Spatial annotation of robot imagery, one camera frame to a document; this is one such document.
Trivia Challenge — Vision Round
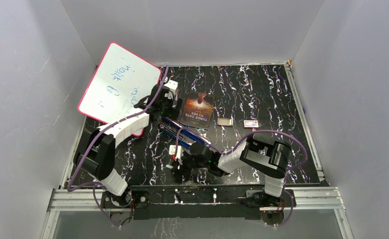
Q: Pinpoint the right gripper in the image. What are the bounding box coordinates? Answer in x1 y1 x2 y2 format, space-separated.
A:
171 151 209 175

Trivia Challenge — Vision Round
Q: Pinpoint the blue stapler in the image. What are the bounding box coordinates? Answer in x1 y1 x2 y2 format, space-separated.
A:
158 118 211 149

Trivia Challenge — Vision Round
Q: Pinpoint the staples box tray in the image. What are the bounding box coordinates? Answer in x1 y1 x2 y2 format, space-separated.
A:
217 118 233 127

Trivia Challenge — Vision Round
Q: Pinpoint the red staples box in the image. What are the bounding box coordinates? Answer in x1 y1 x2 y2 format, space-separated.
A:
243 120 259 128

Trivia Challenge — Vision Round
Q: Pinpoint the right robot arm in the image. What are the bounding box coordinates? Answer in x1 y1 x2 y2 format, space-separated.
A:
169 133 292 206

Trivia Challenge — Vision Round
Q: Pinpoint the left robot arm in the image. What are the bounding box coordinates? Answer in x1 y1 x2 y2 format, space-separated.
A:
73 80 182 207

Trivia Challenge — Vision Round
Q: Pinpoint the three days to see book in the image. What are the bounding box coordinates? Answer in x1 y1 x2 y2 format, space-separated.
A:
179 91 215 129

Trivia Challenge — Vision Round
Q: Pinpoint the pink framed whiteboard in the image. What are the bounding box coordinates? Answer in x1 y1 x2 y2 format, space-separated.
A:
78 42 161 123

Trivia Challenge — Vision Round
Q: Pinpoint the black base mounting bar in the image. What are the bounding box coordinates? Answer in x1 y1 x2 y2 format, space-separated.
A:
100 184 292 224

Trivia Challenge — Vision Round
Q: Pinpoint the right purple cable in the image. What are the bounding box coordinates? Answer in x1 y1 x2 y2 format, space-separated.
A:
175 126 309 228

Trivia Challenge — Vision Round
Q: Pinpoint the aluminium frame rail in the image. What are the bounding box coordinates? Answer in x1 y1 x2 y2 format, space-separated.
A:
42 185 353 239

